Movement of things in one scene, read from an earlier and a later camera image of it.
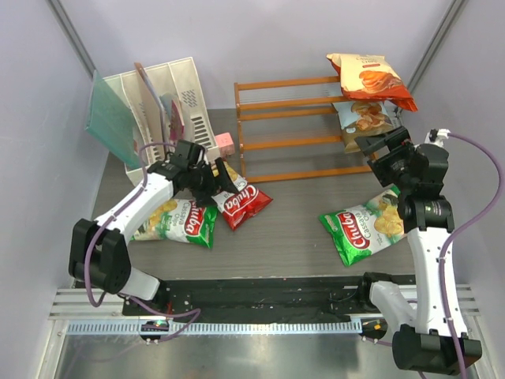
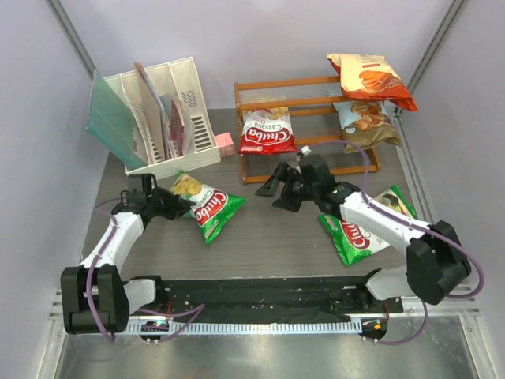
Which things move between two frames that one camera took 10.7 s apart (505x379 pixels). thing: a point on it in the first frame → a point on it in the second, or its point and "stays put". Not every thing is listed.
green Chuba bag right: [360, 230] stays put
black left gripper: [205, 197] → [177, 206]
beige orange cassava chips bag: [371, 77] stays put
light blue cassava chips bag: [362, 119] stays put
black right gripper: [371, 144] → [280, 174]
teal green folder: [112, 121] stays put
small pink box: [226, 144] stays put
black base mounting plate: [254, 299] stays put
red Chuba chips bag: [239, 208] → [267, 131]
